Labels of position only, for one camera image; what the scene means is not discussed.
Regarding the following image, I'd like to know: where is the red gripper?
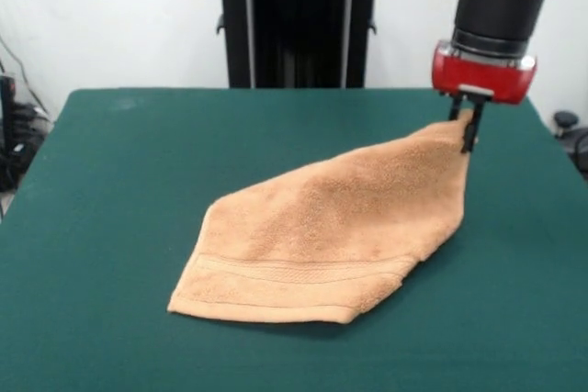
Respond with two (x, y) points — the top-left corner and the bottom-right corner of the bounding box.
(430, 39), (538, 155)

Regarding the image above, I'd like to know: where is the tan terry towel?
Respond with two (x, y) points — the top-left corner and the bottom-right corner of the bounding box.
(165, 108), (481, 325)

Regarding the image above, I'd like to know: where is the dark green table cloth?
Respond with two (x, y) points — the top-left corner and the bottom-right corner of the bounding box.
(0, 86), (588, 392)

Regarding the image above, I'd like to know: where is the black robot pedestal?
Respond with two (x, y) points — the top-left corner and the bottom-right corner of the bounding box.
(201, 0), (397, 89)

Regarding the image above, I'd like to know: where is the grey wall cable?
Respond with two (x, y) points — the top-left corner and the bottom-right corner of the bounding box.
(0, 36), (50, 118)

